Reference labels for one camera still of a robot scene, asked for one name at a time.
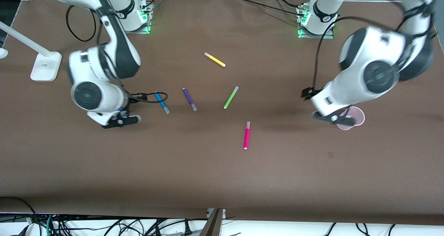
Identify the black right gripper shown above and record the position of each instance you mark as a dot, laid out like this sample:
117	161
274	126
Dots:
125	108

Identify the blue marker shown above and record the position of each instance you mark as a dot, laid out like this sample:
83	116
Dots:
161	102

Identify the pink marker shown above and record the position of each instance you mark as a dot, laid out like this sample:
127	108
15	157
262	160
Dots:
246	135

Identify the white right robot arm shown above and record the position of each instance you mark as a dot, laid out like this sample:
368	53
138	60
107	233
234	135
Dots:
91	94

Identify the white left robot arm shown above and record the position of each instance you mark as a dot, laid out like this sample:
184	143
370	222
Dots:
378	76

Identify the pink cup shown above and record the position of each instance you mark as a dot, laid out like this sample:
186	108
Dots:
359	116

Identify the purple marker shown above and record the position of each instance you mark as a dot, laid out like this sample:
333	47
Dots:
188	97

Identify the green marker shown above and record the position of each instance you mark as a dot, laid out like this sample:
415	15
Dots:
230	97

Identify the yellow marker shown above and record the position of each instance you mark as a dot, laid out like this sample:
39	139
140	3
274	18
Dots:
215	59

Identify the brown table mat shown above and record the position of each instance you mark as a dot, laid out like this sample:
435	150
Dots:
222	180

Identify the white round object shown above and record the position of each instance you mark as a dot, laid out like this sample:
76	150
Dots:
2	53

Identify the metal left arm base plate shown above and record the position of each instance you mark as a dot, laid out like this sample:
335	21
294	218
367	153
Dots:
319	36

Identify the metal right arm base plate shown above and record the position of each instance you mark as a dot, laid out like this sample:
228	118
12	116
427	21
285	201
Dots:
148	24

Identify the aluminium frame post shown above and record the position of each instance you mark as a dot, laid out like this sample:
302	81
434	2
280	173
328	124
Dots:
213	225

